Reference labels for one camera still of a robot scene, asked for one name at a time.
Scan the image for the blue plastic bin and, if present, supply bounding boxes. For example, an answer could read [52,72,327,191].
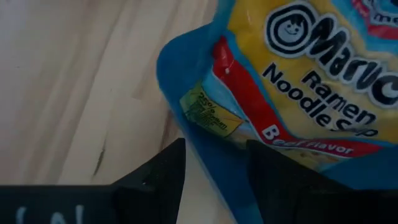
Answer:
[155,0,398,224]

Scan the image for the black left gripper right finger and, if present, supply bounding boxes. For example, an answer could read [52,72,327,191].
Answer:
[246,139,398,224]

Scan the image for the blue-edged Maruchan noodle packet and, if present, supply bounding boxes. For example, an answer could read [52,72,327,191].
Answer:
[178,0,398,175]

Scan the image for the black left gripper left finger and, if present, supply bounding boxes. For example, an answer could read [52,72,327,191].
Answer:
[0,138,187,224]

